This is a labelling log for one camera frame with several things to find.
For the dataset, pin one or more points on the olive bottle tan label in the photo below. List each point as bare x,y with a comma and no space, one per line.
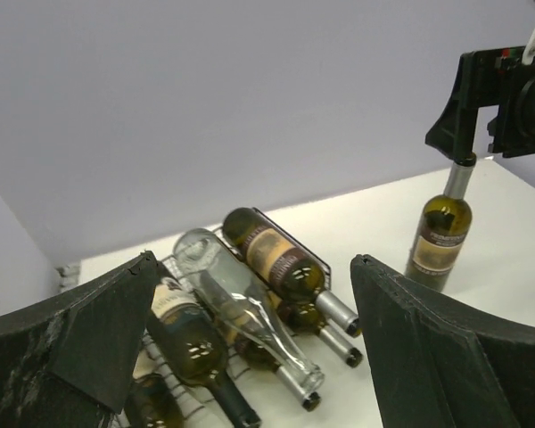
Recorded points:
305,319

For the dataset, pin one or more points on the green bottle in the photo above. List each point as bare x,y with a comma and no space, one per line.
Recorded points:
291,272
194,350
444,223

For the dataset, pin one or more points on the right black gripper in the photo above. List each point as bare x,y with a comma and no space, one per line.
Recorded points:
494,77

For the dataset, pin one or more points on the black wire wine rack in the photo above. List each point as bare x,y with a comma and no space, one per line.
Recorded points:
238,301

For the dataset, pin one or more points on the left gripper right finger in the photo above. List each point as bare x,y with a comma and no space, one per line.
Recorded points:
437,362

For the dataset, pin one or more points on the clear bottle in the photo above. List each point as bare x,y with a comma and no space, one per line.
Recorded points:
239,299

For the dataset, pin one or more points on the dark bottle front label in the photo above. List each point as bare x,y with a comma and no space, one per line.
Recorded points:
150,404

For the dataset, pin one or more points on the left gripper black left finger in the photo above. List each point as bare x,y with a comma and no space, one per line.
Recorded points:
67,361

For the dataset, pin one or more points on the dark bottle label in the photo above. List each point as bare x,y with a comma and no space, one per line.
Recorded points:
257,357
150,404

